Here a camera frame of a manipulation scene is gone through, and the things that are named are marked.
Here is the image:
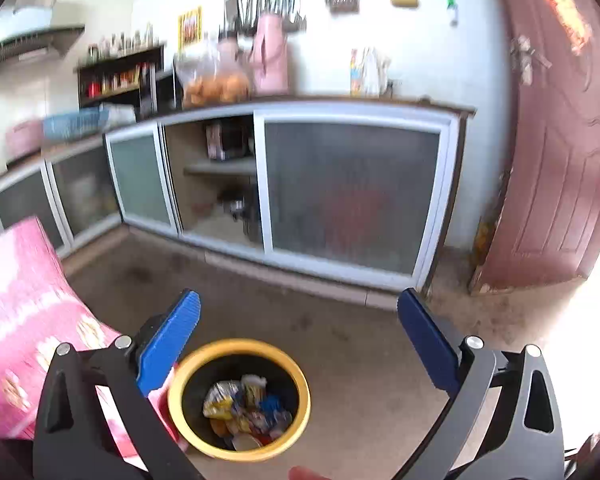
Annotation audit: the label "yellow dusty clutter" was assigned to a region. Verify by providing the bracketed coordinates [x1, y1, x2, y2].
[471, 214, 499, 292]

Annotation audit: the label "pile of snack wrappers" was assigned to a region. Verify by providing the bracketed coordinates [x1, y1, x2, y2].
[201, 374, 293, 452]

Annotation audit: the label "red plastic object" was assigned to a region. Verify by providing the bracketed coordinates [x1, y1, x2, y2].
[147, 366, 182, 447]

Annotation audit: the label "metal door handle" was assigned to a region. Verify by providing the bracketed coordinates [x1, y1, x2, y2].
[511, 34, 552, 87]

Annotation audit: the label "yellow framed picture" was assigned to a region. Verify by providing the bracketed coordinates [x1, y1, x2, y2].
[178, 6, 203, 48]

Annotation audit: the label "tall pink thermos jug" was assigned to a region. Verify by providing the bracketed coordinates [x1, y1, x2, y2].
[251, 14, 290, 97]

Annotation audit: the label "pink printed blanket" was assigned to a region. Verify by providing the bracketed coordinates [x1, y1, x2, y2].
[0, 216, 181, 461]

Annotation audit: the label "plastic bag of orange food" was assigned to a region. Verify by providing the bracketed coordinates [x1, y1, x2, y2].
[174, 47, 252, 107]

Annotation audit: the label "reddish-brown door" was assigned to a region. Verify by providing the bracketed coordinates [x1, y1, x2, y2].
[472, 0, 600, 297]

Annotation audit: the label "dark spice rack with bottles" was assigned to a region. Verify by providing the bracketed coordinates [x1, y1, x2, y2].
[75, 25, 167, 108]

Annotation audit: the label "white-framed kitchen cabinet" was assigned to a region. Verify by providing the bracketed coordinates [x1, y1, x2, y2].
[0, 95, 476, 306]

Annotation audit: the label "colourful packages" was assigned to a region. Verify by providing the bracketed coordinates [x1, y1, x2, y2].
[349, 46, 392, 99]

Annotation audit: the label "narrow frosted sliding door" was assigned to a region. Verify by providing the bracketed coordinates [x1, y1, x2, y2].
[104, 122, 182, 237]

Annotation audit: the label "steel range hood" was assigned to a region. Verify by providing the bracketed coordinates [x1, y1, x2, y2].
[0, 0, 87, 83]

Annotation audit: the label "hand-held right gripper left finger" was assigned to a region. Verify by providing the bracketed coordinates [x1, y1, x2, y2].
[32, 289, 202, 480]

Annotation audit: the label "frosted cabinet door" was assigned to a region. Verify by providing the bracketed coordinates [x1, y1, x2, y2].
[44, 152, 125, 252]

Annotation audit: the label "blue plastic basket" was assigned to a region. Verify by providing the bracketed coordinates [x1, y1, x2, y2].
[41, 106, 112, 142]

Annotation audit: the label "large frosted sliding door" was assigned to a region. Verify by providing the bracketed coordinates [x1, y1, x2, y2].
[254, 112, 455, 292]

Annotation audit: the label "dark red furniture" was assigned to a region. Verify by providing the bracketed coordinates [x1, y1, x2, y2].
[565, 410, 600, 480]

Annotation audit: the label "pink box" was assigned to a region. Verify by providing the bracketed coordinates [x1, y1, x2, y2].
[206, 124, 222, 160]

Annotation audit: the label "yellow-rimmed black bin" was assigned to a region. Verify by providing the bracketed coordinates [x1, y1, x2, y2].
[167, 339, 312, 462]

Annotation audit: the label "black countertop appliance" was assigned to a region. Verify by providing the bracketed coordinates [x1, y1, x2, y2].
[152, 71, 185, 112]

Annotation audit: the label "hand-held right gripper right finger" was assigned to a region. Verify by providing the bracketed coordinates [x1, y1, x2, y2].
[395, 287, 565, 480]

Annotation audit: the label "hanging utensil rack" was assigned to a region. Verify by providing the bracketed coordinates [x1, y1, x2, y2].
[222, 0, 308, 36]

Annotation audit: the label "pink pot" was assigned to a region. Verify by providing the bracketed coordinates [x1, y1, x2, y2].
[5, 119, 45, 159]

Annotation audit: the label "red door sticker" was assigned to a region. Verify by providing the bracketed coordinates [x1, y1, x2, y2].
[539, 0, 594, 57]

